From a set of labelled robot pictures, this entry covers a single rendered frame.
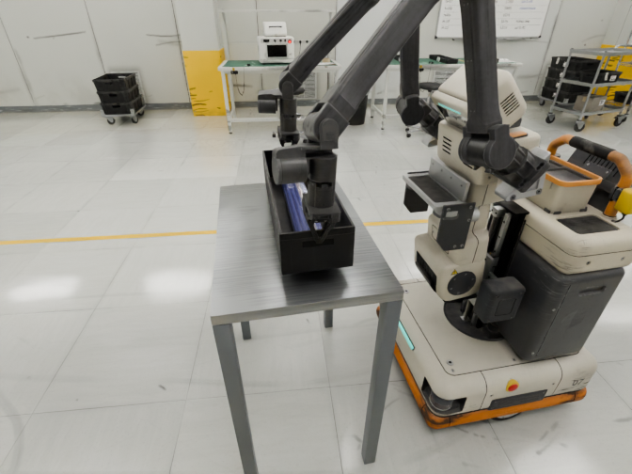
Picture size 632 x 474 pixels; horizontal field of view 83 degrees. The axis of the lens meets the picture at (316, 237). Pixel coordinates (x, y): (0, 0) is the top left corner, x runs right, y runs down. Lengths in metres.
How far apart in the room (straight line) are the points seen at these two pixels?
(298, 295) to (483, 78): 0.62
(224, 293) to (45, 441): 1.13
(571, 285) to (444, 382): 0.51
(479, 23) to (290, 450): 1.41
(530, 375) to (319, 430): 0.80
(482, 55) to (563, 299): 0.81
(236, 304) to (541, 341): 1.05
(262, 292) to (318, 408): 0.84
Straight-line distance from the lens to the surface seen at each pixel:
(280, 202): 1.14
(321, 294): 0.85
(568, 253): 1.27
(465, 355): 1.51
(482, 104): 0.90
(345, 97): 0.71
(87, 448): 1.75
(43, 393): 2.00
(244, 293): 0.87
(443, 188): 1.21
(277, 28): 5.07
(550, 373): 1.61
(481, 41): 0.89
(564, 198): 1.36
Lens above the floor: 1.36
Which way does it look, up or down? 32 degrees down
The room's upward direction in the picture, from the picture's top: straight up
